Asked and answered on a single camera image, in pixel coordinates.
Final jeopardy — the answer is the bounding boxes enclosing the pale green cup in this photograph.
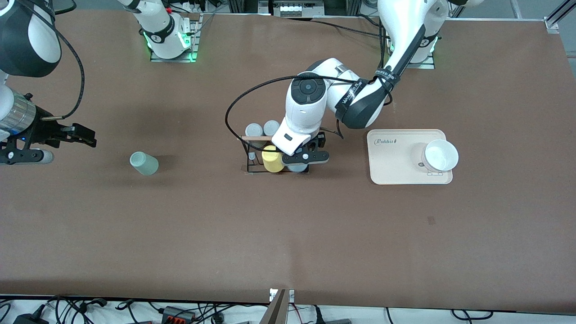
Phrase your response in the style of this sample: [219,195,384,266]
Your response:
[130,151,159,176]

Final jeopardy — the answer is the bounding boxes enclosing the yellow cup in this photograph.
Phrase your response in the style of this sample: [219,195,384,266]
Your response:
[262,145,285,173]

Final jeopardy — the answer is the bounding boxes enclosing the small grey cup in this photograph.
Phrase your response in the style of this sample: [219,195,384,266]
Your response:
[245,123,264,148]

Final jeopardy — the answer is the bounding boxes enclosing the beige rabbit print tray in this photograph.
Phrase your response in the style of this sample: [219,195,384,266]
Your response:
[367,129,453,185]

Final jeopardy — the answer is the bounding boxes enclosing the white bowl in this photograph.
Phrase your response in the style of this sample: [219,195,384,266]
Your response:
[422,139,459,173]

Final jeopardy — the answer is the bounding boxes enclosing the tan pointed bar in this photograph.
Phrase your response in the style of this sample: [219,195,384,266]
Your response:
[260,290,288,324]

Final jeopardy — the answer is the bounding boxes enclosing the black power adapter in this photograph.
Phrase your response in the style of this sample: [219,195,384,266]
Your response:
[13,310,49,324]

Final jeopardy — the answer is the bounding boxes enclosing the black box red switches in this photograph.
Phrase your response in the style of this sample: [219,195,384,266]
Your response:
[161,306,197,323]

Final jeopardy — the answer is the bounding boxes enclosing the black wire cup rack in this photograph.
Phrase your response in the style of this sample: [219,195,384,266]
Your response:
[237,135,311,175]

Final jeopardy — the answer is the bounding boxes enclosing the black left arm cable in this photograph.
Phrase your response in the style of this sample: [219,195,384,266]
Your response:
[225,18,394,153]

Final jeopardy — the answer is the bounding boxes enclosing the long black table cable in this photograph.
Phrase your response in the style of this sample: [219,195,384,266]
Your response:
[288,17,383,39]

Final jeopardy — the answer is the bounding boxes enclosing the short black table cable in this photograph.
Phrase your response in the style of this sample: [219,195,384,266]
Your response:
[355,13,382,27]

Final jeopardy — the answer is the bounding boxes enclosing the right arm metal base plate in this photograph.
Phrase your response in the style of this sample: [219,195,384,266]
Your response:
[150,13,199,63]

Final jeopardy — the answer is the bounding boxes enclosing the black looped floor cable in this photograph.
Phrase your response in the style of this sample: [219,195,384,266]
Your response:
[450,310,493,321]

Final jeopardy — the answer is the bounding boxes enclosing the aluminium frame rail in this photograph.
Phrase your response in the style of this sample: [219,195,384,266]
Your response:
[544,0,576,33]

